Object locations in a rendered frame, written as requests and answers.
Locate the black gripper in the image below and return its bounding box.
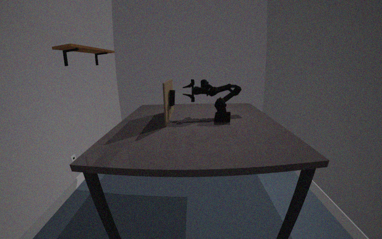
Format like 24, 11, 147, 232
183, 79, 201, 102

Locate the black picture frame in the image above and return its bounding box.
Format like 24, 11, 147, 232
169, 90, 175, 106

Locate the tan flat board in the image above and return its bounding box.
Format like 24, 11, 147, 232
163, 79, 174, 126

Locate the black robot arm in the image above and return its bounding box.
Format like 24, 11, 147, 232
201, 79, 241, 112

